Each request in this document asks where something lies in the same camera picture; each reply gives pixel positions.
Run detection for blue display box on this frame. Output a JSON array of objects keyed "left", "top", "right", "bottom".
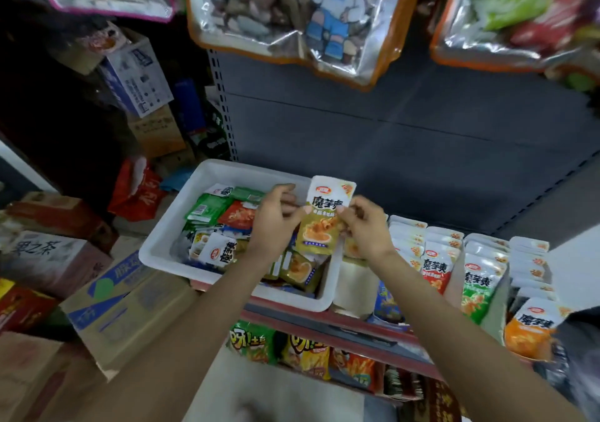
[{"left": 372, "top": 214, "right": 429, "bottom": 330}]

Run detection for plain brown cardboard carton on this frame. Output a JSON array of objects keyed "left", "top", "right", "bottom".
[{"left": 126, "top": 106, "right": 187, "bottom": 160}]

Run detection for orange display box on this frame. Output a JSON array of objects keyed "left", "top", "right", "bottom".
[{"left": 502, "top": 237, "right": 569, "bottom": 362}]

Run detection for red plastic bag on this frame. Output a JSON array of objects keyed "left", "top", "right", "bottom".
[{"left": 107, "top": 154, "right": 166, "bottom": 223}]

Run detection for white plastic bin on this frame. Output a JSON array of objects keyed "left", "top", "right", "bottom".
[{"left": 139, "top": 159, "right": 344, "bottom": 313}]

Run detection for black plastic wrapped bundle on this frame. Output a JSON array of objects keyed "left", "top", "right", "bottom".
[{"left": 544, "top": 312, "right": 600, "bottom": 422}]

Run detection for person's right forearm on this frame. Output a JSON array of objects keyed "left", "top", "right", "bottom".
[{"left": 375, "top": 253, "right": 587, "bottom": 422}]

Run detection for person's left forearm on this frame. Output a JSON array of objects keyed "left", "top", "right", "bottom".
[{"left": 75, "top": 253, "right": 278, "bottom": 422}]

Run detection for blue plastic bag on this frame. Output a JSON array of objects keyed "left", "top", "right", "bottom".
[{"left": 159, "top": 166, "right": 196, "bottom": 193}]

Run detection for person's left hand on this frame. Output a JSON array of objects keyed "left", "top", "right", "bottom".
[{"left": 244, "top": 184, "right": 313, "bottom": 264}]

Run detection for person's right hand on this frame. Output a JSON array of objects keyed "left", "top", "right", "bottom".
[{"left": 336, "top": 196, "right": 398, "bottom": 268}]

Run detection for blue snack packet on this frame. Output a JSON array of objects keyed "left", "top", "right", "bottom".
[{"left": 375, "top": 281, "right": 407, "bottom": 324}]

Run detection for pale printed carton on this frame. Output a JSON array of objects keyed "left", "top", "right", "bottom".
[{"left": 0, "top": 232, "right": 114, "bottom": 298}]

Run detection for green display box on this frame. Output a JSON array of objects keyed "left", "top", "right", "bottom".
[{"left": 458, "top": 233, "right": 513, "bottom": 330}]

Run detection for pile of snack packets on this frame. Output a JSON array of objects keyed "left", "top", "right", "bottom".
[{"left": 178, "top": 183, "right": 329, "bottom": 294}]

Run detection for red display box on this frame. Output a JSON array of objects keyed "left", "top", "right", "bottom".
[{"left": 416, "top": 226, "right": 466, "bottom": 298}]

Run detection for orange trimmed toy snack bag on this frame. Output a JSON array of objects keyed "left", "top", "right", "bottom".
[{"left": 184, "top": 0, "right": 425, "bottom": 90}]

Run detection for hanging yellow green snack bags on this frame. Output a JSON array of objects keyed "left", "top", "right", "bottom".
[{"left": 562, "top": 65, "right": 600, "bottom": 92}]

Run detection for dark red white-label carton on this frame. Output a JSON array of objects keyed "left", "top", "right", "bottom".
[{"left": 411, "top": 379, "right": 463, "bottom": 422}]

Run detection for white blue carton box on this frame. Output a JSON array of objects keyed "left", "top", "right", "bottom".
[{"left": 56, "top": 23, "right": 176, "bottom": 118}]

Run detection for row of orange chip bags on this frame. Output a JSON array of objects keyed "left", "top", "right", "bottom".
[{"left": 229, "top": 318, "right": 388, "bottom": 394}]

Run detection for gold display box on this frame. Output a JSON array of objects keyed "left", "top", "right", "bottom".
[{"left": 332, "top": 234, "right": 382, "bottom": 318}]

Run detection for red yellow carton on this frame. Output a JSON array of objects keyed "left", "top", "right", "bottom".
[{"left": 0, "top": 279, "right": 59, "bottom": 334}]

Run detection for orange trimmed colourful candy bag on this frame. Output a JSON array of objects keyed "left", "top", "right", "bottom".
[{"left": 431, "top": 0, "right": 600, "bottom": 73}]

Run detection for blue print cardboard carton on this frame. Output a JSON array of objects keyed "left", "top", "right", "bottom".
[{"left": 61, "top": 251, "right": 198, "bottom": 369}]

